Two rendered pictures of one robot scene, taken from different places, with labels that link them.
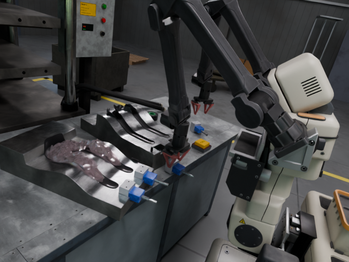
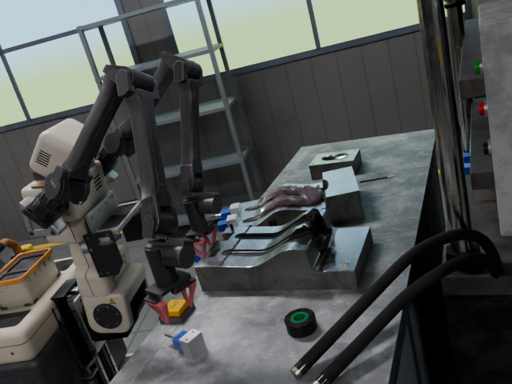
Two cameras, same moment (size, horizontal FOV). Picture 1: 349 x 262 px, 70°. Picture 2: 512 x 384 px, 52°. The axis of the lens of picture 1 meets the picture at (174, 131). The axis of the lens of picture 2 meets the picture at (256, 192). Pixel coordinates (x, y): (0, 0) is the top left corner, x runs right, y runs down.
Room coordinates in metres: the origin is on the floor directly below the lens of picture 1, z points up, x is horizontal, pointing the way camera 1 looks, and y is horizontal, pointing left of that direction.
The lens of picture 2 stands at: (2.60, 0.02, 1.60)
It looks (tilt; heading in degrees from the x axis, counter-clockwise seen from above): 20 degrees down; 174
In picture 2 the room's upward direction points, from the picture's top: 15 degrees counter-clockwise
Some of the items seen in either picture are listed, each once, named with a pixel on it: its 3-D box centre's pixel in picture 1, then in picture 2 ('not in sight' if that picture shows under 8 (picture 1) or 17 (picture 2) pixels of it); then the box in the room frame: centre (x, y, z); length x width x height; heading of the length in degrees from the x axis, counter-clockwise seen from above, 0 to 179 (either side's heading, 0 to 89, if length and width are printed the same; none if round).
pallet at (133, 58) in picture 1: (123, 56); not in sight; (7.04, 1.80, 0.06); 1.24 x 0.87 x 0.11; 72
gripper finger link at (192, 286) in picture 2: (198, 106); (181, 293); (1.39, -0.11, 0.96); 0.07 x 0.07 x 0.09; 38
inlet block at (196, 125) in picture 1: (200, 130); (180, 339); (1.38, -0.15, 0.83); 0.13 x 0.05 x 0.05; 38
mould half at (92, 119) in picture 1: (133, 128); (283, 248); (1.14, 0.21, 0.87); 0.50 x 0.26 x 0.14; 58
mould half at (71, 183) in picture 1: (81, 162); (292, 204); (0.79, 0.32, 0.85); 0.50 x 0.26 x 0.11; 75
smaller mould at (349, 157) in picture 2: not in sight; (335, 164); (0.44, 0.62, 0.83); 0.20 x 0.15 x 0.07; 58
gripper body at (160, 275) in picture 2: (204, 94); (165, 275); (1.41, -0.13, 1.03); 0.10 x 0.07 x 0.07; 128
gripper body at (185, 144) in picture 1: (178, 140); (198, 222); (0.93, -0.03, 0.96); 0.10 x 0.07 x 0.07; 150
